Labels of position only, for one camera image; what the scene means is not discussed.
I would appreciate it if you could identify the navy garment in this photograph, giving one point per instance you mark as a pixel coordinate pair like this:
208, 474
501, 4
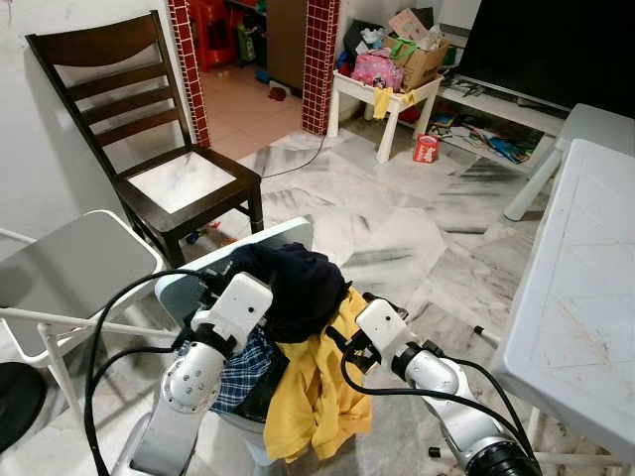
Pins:
298, 288

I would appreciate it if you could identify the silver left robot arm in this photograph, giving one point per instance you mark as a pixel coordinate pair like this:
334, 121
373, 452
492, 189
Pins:
189, 382

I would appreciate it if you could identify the grey folding table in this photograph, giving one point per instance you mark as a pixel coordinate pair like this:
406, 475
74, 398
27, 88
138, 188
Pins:
575, 297

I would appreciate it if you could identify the small grey plastic table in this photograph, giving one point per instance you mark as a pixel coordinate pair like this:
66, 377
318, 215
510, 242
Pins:
595, 129

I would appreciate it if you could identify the white television bench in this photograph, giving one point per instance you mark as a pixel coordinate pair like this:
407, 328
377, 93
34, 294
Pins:
496, 104

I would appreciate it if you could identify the black television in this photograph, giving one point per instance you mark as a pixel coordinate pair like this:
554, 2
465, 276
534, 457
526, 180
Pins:
546, 50

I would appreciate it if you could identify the red carton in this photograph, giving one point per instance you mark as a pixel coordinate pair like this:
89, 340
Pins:
427, 149

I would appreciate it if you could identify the small white table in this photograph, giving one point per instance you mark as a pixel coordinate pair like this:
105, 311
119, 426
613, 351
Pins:
417, 91

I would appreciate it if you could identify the cardboard box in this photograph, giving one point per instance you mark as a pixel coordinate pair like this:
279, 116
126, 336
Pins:
422, 64

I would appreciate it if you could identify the small yellow cloth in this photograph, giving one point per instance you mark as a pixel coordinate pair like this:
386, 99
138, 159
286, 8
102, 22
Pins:
384, 99

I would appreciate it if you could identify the pink bag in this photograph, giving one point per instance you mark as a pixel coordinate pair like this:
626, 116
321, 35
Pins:
377, 71

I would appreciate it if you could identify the yellow garment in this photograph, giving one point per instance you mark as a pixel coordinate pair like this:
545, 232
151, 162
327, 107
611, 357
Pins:
317, 397

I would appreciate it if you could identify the blue plaid garment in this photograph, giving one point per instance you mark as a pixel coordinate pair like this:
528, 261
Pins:
248, 367

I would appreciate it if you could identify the pale blue plastic chair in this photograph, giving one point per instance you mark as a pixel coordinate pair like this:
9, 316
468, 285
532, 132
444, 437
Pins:
189, 288

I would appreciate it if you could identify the red plastic stools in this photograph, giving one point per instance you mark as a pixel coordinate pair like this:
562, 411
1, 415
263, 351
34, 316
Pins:
210, 30

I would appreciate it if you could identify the grey folding chair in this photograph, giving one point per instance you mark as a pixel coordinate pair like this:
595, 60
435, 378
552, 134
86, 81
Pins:
69, 268

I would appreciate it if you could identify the dark wooden chair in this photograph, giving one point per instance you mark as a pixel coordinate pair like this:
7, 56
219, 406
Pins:
99, 50

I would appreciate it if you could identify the black round disc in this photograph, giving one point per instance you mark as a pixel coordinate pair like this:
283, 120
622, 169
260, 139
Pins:
20, 407

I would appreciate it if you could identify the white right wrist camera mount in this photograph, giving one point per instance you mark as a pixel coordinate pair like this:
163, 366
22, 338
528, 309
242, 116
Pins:
382, 327

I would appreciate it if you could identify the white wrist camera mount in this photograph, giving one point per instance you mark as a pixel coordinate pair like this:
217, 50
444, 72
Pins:
382, 327
238, 302

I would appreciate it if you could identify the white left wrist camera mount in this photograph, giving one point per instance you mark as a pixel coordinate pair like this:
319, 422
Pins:
238, 302

